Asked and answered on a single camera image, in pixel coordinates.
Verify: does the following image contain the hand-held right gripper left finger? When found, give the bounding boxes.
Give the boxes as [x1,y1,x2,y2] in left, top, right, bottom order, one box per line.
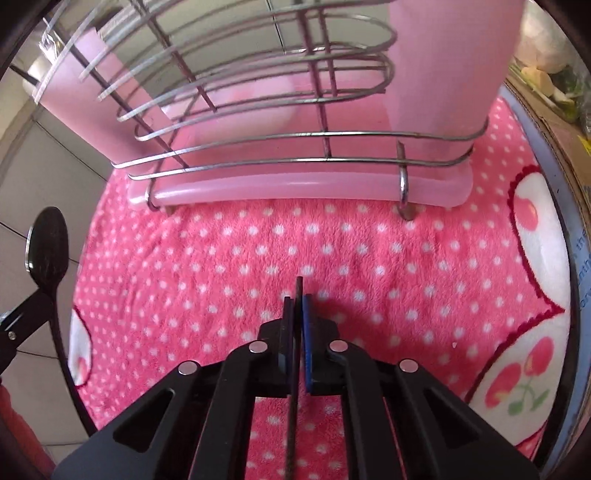
[53,298,296,480]

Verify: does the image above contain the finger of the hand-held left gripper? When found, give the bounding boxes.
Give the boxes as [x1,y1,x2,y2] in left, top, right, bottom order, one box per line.
[0,291,54,370]

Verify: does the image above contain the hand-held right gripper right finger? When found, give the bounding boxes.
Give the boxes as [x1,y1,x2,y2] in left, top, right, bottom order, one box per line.
[302,294,541,480]

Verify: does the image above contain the thin dark utensil handle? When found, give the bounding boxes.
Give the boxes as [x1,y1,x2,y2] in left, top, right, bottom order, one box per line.
[285,276,305,480]

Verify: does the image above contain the black plastic spoon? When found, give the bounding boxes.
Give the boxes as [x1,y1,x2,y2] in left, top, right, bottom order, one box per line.
[25,206,98,437]

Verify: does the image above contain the metal wire dish rack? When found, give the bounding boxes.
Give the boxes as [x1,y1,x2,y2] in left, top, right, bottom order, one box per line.
[39,0,490,221]

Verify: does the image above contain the pink plastic holder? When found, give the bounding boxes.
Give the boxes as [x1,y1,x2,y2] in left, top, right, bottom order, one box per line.
[31,28,185,167]

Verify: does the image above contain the pink plastic cup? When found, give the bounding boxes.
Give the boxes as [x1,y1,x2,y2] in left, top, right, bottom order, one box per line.
[387,0,527,153]

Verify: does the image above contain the pink polka dot blanket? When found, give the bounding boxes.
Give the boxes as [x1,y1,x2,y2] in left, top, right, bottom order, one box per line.
[69,85,573,480]

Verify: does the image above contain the pink plastic drip tray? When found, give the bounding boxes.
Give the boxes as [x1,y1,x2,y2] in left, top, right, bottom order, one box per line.
[124,157,474,214]

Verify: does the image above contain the cardboard box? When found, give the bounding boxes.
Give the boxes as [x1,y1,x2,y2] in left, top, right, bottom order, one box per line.
[505,69,591,217]

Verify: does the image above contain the green vegetables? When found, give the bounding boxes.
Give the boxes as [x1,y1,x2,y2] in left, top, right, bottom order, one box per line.
[508,60,591,121]

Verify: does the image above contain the white plastic bag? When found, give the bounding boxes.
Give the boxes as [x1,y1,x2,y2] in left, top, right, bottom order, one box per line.
[512,0,575,70]

